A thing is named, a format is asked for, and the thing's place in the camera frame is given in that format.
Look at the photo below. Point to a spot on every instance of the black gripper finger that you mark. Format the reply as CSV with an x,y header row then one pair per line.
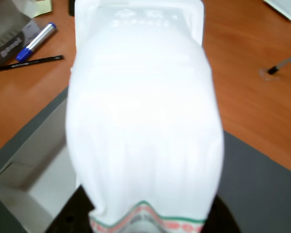
x,y
220,221
72,213

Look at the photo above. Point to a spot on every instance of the white sandwich package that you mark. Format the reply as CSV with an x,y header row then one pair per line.
x,y
145,109

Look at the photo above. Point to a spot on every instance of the gray cardboard box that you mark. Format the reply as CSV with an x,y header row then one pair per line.
x,y
38,174

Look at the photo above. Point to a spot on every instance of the thin black pen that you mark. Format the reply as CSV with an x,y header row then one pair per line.
x,y
26,63

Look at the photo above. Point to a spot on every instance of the gray rod with black tip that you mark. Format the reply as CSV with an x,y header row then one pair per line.
x,y
285,61

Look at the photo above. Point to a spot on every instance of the blue silver marker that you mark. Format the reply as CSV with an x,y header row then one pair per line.
x,y
36,41

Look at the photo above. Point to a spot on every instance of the gray fabric pouch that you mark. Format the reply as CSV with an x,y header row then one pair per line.
x,y
7,36

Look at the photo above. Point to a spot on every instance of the small black object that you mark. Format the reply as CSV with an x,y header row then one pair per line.
x,y
71,7

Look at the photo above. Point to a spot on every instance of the yellow sticky note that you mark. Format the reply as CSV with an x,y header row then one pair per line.
x,y
44,7

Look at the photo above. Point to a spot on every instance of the white tray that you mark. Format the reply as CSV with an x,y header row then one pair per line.
x,y
286,8

